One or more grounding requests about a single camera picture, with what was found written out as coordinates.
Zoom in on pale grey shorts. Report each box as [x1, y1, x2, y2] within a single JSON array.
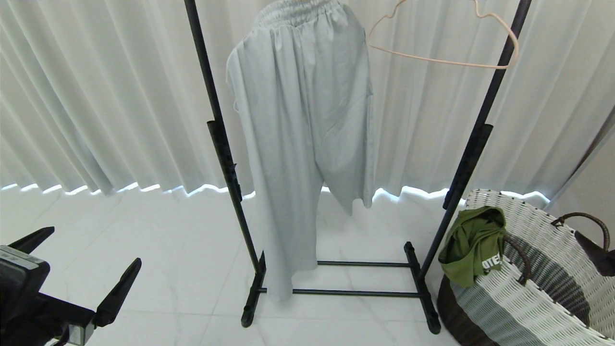
[[226, 0, 376, 302]]

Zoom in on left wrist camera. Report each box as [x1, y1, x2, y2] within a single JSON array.
[[0, 245, 51, 322]]

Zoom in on black clothes rack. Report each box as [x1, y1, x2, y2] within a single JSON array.
[[184, 0, 532, 335]]

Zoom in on green printed shirt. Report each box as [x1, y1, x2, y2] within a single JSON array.
[[438, 207, 507, 288]]

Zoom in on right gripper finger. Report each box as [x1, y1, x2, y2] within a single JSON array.
[[575, 232, 615, 277]]

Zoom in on white curtain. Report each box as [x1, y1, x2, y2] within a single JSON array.
[[0, 0, 615, 201]]

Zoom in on pink clothes hanger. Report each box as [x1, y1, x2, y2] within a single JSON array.
[[368, 0, 520, 69]]

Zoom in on white laundry basket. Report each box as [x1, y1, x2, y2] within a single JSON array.
[[436, 189, 615, 346]]

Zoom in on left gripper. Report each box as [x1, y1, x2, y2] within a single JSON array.
[[9, 227, 142, 346]]

